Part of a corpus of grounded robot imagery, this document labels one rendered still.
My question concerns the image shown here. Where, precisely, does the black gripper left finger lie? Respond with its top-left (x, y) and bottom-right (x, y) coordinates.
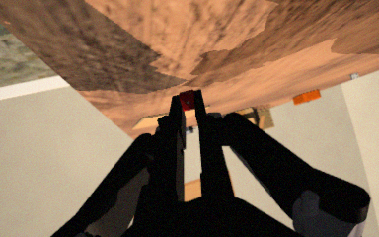
top-left (50, 95), bottom-right (187, 237)

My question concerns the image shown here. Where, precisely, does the white die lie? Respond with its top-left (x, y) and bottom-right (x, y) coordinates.
top-left (349, 73), bottom-right (359, 81)

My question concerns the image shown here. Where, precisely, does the red die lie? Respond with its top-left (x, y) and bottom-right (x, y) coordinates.
top-left (179, 90), bottom-right (194, 111)

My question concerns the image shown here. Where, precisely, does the orange flat mat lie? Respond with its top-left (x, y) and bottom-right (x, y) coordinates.
top-left (132, 105), bottom-right (210, 129)

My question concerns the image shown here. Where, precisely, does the brown cardboard box with flaps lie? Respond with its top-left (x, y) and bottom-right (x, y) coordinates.
top-left (234, 108), bottom-right (265, 128)

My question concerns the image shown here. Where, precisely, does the orange digital multimeter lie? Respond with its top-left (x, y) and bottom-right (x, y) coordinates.
top-left (293, 90), bottom-right (321, 105)

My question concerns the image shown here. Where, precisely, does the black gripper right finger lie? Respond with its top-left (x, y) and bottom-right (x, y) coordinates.
top-left (193, 90), bottom-right (371, 237)

